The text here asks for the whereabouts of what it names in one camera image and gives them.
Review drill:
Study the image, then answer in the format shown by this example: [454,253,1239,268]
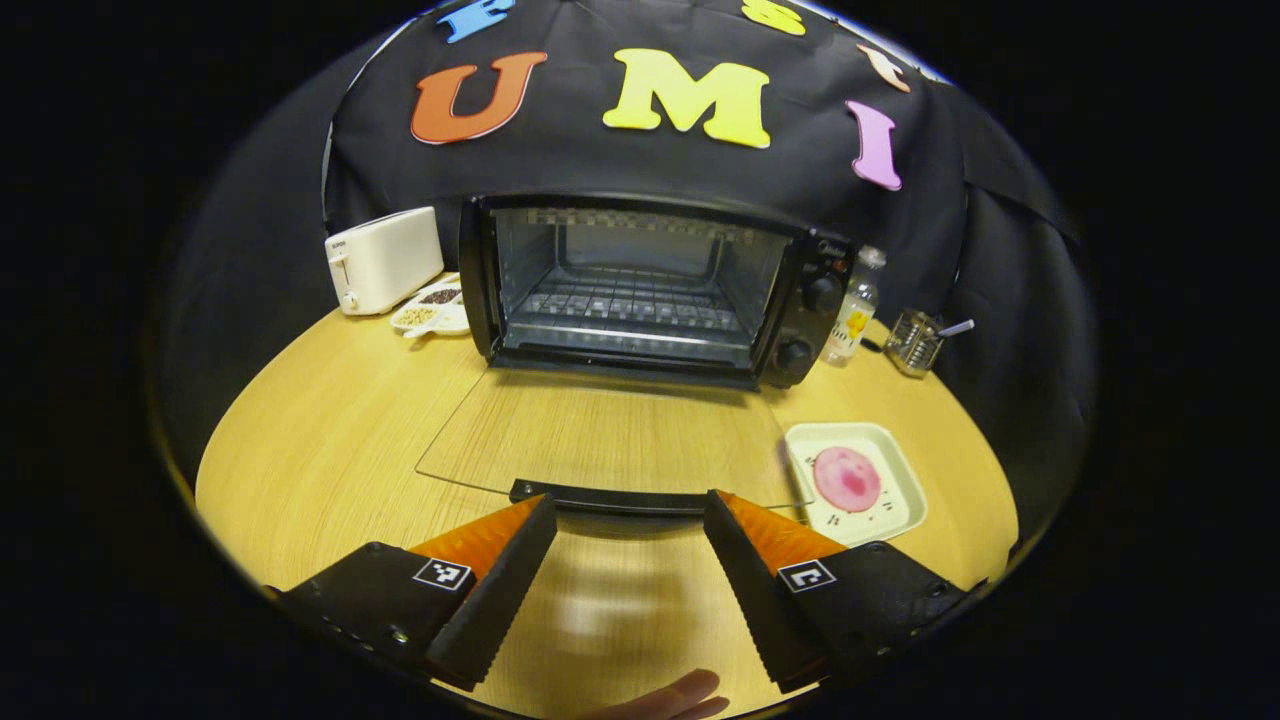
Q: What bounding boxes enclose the round pink food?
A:
[812,446,883,514]

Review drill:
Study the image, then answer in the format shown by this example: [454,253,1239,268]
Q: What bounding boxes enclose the black backdrop cloth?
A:
[150,0,1096,481]

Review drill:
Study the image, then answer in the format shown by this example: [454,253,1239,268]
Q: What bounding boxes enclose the wire mesh holder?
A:
[884,308,944,379]

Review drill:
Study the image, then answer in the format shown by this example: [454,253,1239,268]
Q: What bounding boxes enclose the white toaster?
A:
[325,207,446,317]

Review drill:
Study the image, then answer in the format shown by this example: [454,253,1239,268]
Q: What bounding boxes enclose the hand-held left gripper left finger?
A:
[265,492,559,693]

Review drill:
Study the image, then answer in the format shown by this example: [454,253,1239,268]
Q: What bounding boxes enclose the metal oven rack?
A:
[505,290,756,346]

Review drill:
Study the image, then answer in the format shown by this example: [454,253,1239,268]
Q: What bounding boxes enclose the clear plastic bottle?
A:
[822,247,888,367]

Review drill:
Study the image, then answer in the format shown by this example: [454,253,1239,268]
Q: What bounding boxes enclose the black electric oven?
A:
[415,193,856,517]

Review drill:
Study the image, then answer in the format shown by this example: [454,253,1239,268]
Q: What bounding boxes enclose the white divided snack dish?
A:
[390,278,471,339]

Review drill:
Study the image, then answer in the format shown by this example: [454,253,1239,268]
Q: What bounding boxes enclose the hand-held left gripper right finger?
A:
[703,488,986,693]

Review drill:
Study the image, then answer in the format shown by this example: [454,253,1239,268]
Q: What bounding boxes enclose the pale square plate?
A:
[783,422,928,548]

